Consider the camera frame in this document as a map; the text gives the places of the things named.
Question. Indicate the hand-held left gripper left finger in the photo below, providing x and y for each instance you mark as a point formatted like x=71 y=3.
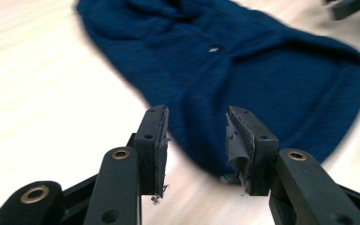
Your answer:
x=150 y=146

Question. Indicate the dark blue knit garment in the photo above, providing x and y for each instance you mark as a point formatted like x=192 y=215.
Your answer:
x=231 y=78

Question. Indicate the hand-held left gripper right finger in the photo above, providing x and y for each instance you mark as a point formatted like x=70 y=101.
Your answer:
x=250 y=146

